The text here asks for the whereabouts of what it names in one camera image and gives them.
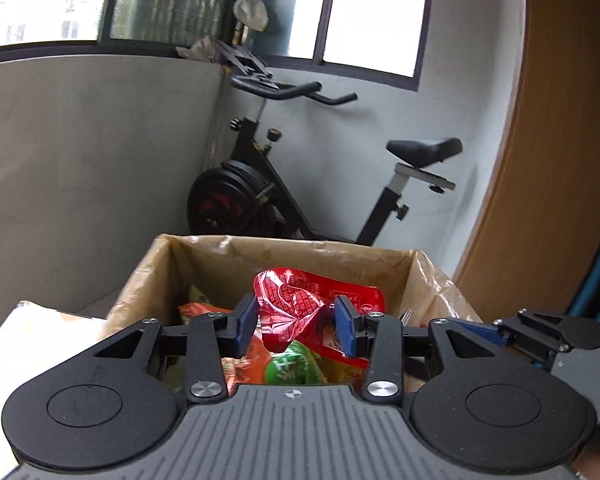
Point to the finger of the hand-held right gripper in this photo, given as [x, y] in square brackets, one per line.
[480, 332]

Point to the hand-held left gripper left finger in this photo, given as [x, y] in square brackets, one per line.
[244, 327]

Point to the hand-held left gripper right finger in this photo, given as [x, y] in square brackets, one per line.
[346, 327]

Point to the yellow red snack packet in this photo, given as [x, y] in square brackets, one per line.
[245, 365]

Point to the green snack packet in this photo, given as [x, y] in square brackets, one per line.
[292, 365]

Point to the plastic-lined cardboard box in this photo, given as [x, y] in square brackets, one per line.
[215, 270]

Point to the black exercise bike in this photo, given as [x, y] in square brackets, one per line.
[260, 190]

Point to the wooden panel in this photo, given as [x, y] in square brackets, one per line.
[545, 135]

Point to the checkered floral tablecloth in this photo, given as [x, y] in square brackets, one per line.
[35, 340]

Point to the crumpled brown paper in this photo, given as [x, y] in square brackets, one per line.
[197, 50]

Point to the cloth-wrapped knob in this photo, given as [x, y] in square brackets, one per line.
[251, 12]

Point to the metal window grille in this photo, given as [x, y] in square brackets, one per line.
[175, 0]

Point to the black window frame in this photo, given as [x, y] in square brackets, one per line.
[320, 20]

